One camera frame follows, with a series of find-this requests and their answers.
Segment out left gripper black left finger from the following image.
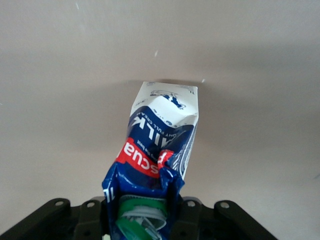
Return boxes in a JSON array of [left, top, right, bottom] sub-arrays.
[[0, 196, 111, 240]]

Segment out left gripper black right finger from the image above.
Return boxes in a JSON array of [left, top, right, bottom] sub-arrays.
[[169, 197, 278, 240]]

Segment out blue white milk carton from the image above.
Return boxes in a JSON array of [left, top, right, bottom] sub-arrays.
[[101, 81, 200, 240]]

